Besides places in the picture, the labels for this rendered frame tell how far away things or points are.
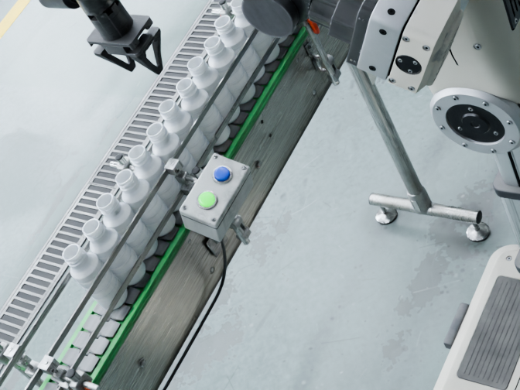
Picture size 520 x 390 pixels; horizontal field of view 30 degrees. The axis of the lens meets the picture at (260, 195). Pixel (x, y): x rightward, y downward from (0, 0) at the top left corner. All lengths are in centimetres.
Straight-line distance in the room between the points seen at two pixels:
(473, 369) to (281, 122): 76
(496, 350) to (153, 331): 89
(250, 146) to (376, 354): 96
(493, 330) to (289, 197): 107
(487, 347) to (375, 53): 130
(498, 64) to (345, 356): 154
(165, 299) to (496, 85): 81
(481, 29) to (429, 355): 151
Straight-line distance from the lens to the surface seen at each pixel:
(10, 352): 183
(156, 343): 195
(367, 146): 330
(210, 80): 200
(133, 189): 187
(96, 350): 188
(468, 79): 150
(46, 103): 432
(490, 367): 240
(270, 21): 129
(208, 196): 179
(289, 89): 217
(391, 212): 307
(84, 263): 182
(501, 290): 251
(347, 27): 125
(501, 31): 142
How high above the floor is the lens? 233
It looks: 44 degrees down
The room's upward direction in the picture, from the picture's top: 33 degrees counter-clockwise
